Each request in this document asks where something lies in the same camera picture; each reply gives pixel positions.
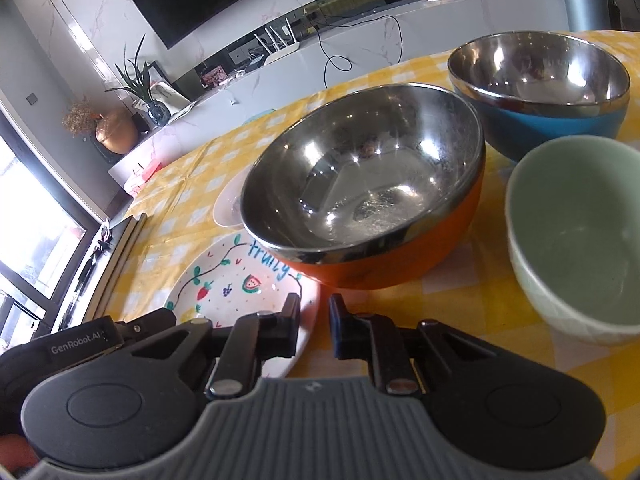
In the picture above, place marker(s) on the pink picture card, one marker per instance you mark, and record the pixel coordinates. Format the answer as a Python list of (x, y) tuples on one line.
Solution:
[(212, 76)]

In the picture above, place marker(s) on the white paper card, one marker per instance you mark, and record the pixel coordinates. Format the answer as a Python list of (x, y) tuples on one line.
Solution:
[(172, 95)]

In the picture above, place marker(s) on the red box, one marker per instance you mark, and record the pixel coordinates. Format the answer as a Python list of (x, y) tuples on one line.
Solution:
[(147, 172)]

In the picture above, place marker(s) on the dried flower bunch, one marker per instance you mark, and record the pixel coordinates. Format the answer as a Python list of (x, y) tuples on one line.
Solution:
[(80, 117)]

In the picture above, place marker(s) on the fruit print plate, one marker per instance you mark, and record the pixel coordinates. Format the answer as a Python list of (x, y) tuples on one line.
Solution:
[(235, 280)]

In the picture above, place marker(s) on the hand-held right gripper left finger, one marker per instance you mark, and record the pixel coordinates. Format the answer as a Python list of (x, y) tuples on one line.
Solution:
[(292, 316)]

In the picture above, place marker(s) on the orange steel bowl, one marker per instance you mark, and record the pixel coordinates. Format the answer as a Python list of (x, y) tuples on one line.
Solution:
[(360, 185)]

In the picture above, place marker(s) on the aloe plant in blue vase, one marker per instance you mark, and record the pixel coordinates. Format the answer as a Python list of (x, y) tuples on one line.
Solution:
[(159, 110)]

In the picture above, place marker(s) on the blue steel bowl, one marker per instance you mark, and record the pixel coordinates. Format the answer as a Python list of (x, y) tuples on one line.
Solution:
[(540, 125)]

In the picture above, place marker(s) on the grey trash bin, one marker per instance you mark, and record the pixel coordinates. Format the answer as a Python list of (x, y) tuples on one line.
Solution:
[(585, 5)]

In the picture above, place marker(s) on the yellow checked tablecloth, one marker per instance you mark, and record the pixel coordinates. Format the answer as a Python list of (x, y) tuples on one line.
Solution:
[(200, 170)]

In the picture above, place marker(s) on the teal stool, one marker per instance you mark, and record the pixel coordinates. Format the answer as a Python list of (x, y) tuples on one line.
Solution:
[(260, 116)]

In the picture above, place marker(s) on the white router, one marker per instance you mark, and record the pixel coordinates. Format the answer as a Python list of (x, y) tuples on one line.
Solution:
[(280, 52)]

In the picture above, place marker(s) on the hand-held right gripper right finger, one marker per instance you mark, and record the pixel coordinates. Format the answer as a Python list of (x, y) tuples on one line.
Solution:
[(337, 321)]

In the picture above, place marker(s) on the black wooden framed board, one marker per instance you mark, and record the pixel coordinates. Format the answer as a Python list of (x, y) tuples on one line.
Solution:
[(125, 240)]

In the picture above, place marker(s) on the white marble tv cabinet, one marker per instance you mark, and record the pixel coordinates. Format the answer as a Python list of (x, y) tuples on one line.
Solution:
[(450, 25)]

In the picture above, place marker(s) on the person's left hand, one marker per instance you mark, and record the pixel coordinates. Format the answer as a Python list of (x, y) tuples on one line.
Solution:
[(12, 452)]

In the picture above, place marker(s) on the gold round vase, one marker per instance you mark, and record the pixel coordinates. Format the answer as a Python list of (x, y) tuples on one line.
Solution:
[(116, 132)]

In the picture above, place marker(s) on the green ceramic bowl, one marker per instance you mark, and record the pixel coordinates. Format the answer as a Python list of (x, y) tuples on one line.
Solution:
[(575, 240)]

